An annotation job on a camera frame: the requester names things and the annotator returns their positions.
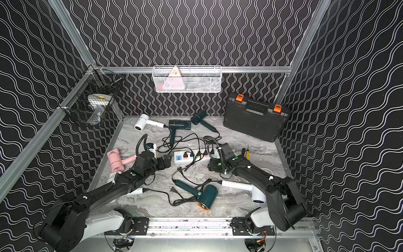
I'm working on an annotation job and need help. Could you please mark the silver dryer in black basket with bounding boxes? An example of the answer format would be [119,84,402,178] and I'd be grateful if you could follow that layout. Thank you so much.
[87,93,112,126]

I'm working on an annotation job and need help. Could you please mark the white multicolour power strip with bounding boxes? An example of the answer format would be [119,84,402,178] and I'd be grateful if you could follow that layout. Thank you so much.
[173,149,219,165]

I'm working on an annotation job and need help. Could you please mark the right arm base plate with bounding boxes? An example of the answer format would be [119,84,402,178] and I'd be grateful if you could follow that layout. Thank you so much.
[230,217,275,236]

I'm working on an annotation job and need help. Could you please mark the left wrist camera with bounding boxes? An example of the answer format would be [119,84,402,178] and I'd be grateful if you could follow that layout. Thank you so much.
[145,142,157,158]

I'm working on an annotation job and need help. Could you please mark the black wire mesh basket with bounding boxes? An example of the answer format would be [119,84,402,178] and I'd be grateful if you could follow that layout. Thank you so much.
[59,65,124,127]

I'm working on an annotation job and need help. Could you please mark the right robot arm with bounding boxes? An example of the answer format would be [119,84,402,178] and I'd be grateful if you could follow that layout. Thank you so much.
[208,144,307,231]

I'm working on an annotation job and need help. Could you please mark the black cord front green dryer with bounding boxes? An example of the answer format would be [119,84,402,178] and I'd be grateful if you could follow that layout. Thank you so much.
[171,163,215,190]

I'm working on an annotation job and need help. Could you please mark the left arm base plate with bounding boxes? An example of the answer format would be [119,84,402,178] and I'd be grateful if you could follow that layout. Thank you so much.
[106,217,150,236]

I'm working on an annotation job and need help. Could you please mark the white wire wall basket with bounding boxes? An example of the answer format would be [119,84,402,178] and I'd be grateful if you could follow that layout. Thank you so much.
[152,65,222,93]

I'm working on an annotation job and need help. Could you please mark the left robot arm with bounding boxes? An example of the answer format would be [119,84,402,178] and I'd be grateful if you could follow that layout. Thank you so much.
[37,151,172,252]

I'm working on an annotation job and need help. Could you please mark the pink hair dryer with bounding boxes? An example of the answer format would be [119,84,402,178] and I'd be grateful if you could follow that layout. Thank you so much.
[107,148,136,173]

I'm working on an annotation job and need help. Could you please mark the pink triangular item in basket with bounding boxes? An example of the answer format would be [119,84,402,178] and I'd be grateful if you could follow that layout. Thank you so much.
[162,66,185,91]

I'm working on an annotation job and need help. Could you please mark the white dryer at back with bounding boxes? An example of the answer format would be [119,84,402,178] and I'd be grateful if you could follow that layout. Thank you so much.
[134,114,167,131]

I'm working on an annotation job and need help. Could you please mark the black plastic tool case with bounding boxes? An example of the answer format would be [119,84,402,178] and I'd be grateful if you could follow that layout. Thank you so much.
[223,92,291,142]

